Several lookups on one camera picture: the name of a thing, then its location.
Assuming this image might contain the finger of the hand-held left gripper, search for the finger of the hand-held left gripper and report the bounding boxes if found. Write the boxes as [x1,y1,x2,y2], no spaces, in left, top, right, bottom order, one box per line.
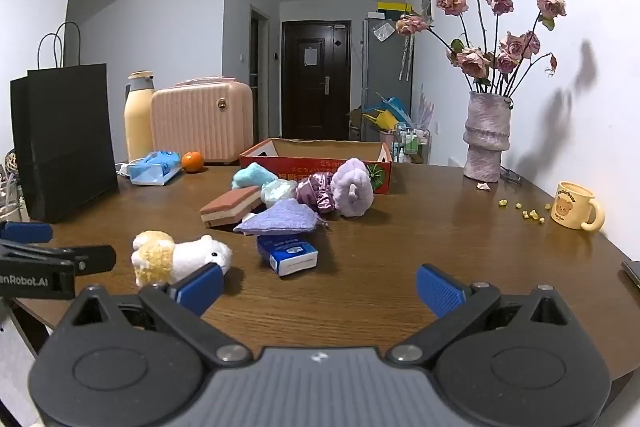
[0,221,54,244]
[0,243,117,277]

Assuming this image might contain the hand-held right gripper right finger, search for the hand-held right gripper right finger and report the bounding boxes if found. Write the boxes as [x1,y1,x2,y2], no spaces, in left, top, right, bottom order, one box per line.
[389,263,571,366]

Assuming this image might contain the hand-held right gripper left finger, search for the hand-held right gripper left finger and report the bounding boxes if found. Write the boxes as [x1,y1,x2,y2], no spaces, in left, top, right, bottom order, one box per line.
[70,263,252,368]

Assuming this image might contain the white yellow sheep plush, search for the white yellow sheep plush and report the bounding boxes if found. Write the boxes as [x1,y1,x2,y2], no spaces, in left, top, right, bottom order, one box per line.
[131,230,234,287]

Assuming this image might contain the brown pink sponge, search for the brown pink sponge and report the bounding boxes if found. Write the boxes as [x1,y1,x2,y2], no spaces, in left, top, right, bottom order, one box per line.
[199,185,265,229]

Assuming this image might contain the small blue tissue packet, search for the small blue tissue packet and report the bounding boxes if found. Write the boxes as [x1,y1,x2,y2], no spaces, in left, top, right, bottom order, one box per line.
[256,234,320,278]

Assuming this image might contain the purple drawstring pouch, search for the purple drawstring pouch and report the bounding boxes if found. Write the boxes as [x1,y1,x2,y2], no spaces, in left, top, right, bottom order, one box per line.
[232,198,327,237]

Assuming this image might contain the blue plush toy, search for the blue plush toy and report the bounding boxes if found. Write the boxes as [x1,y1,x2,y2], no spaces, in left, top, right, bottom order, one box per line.
[231,162,279,190]

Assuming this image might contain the purple satin scrunchie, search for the purple satin scrunchie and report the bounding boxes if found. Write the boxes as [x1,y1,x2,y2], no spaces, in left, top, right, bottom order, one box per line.
[294,171,342,214]

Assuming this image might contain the orange cardboard box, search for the orange cardboard box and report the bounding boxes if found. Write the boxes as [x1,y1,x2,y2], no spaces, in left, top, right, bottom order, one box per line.
[238,137,393,196]

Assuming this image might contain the clear glass container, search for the clear glass container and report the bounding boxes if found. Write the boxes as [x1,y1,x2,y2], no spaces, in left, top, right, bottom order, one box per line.
[0,176,26,223]

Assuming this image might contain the black monitor edge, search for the black monitor edge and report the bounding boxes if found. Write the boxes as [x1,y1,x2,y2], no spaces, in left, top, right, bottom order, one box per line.
[10,21,121,224]

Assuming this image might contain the large blue tissue pack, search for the large blue tissue pack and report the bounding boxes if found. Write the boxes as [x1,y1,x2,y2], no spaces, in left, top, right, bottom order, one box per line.
[127,150,184,186]

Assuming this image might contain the scattered yellow crumbs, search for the scattered yellow crumbs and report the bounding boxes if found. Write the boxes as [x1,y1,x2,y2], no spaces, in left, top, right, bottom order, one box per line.
[497,199,551,223]

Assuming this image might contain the orange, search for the orange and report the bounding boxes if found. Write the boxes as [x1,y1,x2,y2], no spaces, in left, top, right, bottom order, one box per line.
[181,151,205,174]

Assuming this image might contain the lilac fluffy plush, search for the lilac fluffy plush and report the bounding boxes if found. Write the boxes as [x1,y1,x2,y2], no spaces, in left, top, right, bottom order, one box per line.
[331,158,375,219]

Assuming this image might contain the yellow thermos jug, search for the yellow thermos jug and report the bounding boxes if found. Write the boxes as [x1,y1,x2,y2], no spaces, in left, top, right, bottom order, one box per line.
[123,70,156,163]

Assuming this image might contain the yellow bear mug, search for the yellow bear mug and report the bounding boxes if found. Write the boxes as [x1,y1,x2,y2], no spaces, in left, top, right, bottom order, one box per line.
[551,180,606,233]

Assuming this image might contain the grey ceramic vase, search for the grey ceramic vase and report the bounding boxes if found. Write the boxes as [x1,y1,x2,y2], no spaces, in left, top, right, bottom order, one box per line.
[462,90,515,184]

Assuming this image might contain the pink ribbed suitcase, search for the pink ribbed suitcase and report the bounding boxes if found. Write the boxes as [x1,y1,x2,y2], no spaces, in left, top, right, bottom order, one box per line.
[150,77,255,166]

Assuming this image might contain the pile of blue yellow bags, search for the pile of blue yellow bags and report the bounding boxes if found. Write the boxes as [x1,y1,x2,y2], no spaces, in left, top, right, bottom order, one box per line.
[362,95,414,130]

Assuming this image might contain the dark flat device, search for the dark flat device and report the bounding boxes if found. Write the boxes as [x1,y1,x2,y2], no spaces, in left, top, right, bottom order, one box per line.
[621,259,640,291]

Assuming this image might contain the dark entrance door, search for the dark entrance door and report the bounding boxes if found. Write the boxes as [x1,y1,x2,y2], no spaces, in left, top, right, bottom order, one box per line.
[281,20,353,142]

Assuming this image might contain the grey refrigerator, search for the grey refrigerator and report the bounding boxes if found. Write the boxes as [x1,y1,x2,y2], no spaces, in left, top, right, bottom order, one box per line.
[361,16,414,143]

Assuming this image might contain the bunch of dried roses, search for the bunch of dried roses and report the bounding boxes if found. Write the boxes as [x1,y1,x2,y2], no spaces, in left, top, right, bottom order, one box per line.
[395,0,568,99]

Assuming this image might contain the wire trolley with bottles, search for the wire trolley with bottles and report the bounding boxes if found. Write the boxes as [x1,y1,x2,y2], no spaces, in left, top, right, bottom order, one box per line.
[392,122,432,164]

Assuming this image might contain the purple wall decoration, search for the purple wall decoration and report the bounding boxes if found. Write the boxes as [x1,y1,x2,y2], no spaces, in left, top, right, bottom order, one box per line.
[414,84,436,128]

